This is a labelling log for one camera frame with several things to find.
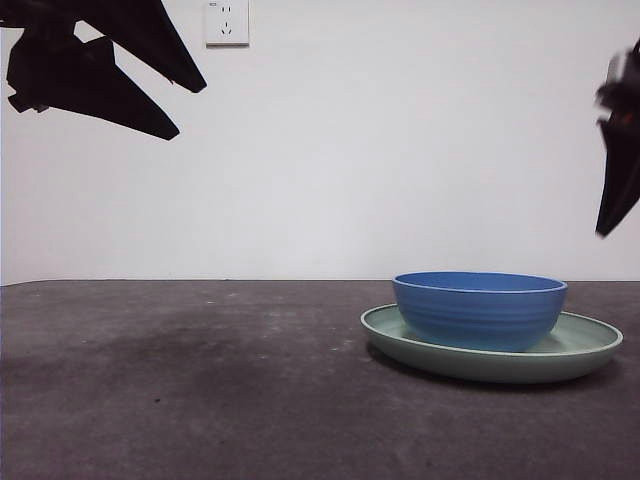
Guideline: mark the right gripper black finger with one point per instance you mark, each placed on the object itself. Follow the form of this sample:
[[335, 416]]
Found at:
[[622, 175]]

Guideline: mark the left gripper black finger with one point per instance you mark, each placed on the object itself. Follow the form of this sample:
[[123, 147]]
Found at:
[[90, 85], [145, 40]]

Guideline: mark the blue ribbed bowl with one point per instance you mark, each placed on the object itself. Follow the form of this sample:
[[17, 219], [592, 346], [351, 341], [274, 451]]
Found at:
[[480, 320]]

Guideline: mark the green round plate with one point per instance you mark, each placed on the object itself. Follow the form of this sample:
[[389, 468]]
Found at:
[[475, 369]]

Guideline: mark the white wall socket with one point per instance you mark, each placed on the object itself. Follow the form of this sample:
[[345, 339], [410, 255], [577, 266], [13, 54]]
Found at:
[[227, 22]]

